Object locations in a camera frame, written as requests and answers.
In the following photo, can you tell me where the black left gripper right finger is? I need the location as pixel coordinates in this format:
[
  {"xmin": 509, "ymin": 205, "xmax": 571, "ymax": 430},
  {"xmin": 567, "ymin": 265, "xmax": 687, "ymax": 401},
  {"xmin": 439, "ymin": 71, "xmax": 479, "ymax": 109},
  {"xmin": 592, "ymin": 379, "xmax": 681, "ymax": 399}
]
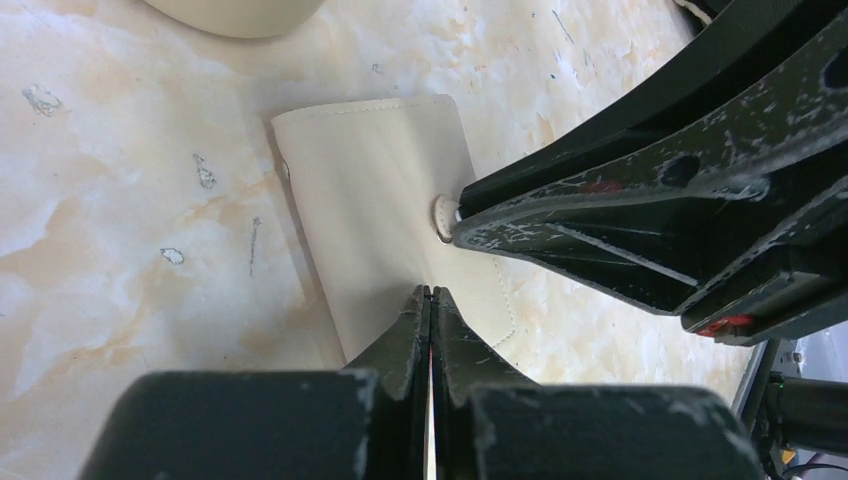
[{"xmin": 430, "ymin": 287, "xmax": 763, "ymax": 479}]

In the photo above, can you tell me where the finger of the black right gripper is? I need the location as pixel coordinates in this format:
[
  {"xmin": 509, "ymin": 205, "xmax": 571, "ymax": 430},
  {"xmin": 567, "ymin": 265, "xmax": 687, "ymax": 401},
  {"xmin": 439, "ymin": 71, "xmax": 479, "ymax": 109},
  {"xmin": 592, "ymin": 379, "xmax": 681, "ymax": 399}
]
[{"xmin": 459, "ymin": 0, "xmax": 847, "ymax": 218}]

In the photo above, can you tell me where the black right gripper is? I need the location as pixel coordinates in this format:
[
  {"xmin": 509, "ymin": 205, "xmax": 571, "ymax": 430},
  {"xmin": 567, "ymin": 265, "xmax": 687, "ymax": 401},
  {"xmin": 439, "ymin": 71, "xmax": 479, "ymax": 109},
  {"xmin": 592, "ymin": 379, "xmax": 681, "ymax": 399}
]
[{"xmin": 454, "ymin": 13, "xmax": 847, "ymax": 346}]

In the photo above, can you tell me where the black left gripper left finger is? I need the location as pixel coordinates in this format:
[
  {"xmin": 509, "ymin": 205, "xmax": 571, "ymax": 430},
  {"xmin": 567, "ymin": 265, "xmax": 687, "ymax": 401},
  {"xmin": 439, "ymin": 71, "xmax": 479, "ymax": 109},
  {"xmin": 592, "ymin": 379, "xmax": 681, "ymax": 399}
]
[{"xmin": 81, "ymin": 285, "xmax": 431, "ymax": 479}]

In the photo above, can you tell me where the beige oval tray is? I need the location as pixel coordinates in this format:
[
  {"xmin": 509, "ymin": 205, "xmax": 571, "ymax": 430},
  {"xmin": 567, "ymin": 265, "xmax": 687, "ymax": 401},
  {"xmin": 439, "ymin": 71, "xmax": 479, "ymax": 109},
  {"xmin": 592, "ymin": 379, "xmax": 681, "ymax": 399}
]
[{"xmin": 146, "ymin": 0, "xmax": 325, "ymax": 39}]

